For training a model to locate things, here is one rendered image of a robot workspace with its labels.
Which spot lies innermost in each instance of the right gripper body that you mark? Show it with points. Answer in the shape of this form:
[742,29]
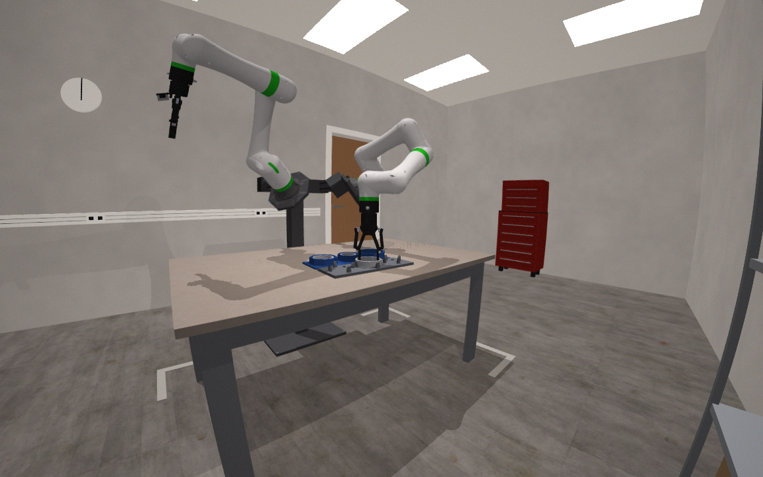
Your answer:
[178,89]

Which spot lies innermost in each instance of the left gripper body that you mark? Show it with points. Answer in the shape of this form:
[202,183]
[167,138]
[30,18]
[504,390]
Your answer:
[369,220]

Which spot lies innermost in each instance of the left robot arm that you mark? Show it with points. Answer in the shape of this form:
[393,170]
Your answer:
[371,183]

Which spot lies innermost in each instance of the blue pallet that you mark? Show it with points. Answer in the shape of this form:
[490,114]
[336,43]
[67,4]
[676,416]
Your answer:
[342,259]

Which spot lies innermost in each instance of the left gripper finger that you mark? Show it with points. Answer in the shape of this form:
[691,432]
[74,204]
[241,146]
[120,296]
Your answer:
[361,241]
[379,249]

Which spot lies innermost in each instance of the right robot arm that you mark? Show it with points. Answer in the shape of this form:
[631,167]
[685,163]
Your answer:
[189,50]

